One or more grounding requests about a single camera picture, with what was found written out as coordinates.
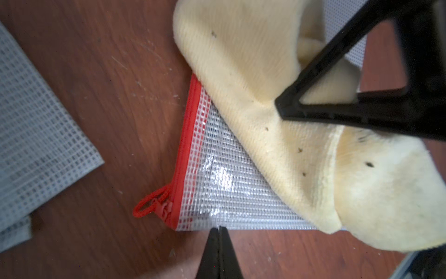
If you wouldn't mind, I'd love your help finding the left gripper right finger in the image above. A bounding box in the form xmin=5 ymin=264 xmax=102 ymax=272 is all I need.
xmin=218 ymin=227 xmax=243 ymax=279

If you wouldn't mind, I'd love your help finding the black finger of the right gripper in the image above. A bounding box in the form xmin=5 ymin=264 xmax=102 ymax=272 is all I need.
xmin=275 ymin=1 xmax=446 ymax=141

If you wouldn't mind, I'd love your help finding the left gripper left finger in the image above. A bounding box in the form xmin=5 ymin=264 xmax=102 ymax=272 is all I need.
xmin=196 ymin=228 xmax=220 ymax=279

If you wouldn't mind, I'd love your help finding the yellow cleaning cloth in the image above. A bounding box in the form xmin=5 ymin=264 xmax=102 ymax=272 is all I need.
xmin=173 ymin=1 xmax=446 ymax=252

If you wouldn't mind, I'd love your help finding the red zipper mesh document bag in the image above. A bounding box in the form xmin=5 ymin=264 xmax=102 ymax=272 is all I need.
xmin=133 ymin=76 xmax=314 ymax=231

